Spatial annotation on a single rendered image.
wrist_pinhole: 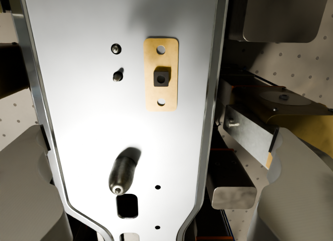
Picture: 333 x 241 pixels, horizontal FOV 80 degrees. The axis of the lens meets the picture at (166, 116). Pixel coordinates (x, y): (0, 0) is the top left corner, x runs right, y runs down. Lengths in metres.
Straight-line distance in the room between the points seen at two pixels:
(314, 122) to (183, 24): 0.17
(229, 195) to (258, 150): 0.14
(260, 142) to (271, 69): 0.41
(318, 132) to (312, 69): 0.42
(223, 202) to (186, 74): 0.22
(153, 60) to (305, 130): 0.18
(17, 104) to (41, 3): 0.46
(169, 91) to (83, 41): 0.11
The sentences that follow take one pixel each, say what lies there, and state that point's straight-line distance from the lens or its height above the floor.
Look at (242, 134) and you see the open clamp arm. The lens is 0.25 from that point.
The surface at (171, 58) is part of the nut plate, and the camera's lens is 0.23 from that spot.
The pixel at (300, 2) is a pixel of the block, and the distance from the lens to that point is 0.30.
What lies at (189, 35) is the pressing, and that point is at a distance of 0.23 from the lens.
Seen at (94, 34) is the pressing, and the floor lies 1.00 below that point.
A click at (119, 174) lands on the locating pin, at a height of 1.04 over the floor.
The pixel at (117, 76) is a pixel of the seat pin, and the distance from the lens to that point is 0.23.
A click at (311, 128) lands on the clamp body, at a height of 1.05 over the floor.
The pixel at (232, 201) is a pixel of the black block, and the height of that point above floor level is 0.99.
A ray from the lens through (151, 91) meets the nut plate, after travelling 0.24.
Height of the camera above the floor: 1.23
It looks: 67 degrees down
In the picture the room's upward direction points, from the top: 177 degrees clockwise
